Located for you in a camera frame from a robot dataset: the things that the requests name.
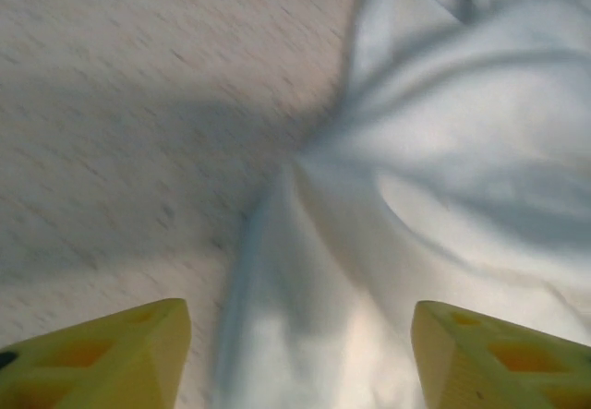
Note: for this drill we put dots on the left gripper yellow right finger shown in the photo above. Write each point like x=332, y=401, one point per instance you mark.
x=498, y=367

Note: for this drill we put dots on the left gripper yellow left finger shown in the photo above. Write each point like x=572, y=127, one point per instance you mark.
x=115, y=363

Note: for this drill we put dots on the white t-shirt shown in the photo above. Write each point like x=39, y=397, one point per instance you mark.
x=438, y=150

